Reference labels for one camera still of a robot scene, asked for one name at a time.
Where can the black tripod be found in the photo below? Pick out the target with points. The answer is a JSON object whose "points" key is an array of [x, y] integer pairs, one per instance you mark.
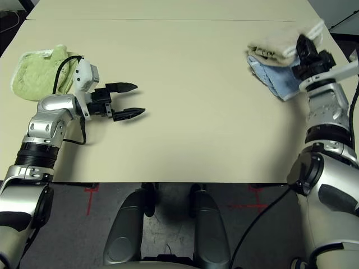
{"points": [[343, 21]]}

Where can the beige robot waist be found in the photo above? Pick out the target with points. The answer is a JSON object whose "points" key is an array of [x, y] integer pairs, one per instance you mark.
{"points": [[168, 263]]}

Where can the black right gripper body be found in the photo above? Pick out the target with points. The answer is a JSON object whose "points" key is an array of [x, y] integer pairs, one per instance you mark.
{"points": [[315, 65]]}

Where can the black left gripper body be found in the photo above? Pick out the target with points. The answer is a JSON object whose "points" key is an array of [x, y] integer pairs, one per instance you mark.
{"points": [[99, 103]]}

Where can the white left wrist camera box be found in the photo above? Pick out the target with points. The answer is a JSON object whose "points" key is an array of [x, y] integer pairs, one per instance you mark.
{"points": [[85, 75]]}

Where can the beige towel white trim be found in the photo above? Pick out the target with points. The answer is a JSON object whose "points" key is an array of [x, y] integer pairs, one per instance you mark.
{"points": [[283, 46]]}

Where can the light blue towel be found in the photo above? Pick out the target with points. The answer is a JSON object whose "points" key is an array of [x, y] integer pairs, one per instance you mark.
{"points": [[275, 78]]}

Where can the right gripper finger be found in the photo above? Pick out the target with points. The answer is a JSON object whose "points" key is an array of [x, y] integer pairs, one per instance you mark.
{"points": [[302, 49], [308, 42]]}

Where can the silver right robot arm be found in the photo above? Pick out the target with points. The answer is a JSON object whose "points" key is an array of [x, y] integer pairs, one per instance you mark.
{"points": [[328, 173]]}

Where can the light green towel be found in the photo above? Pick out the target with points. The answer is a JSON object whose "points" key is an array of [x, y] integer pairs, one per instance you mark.
{"points": [[36, 75]]}

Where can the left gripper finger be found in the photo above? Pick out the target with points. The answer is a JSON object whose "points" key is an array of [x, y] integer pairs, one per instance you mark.
{"points": [[129, 113], [122, 87]]}

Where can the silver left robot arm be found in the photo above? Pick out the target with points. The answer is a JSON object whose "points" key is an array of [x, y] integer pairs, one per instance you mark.
{"points": [[31, 157]]}

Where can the grey robot left leg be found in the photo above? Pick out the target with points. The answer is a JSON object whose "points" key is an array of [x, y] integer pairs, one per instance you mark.
{"points": [[126, 224]]}

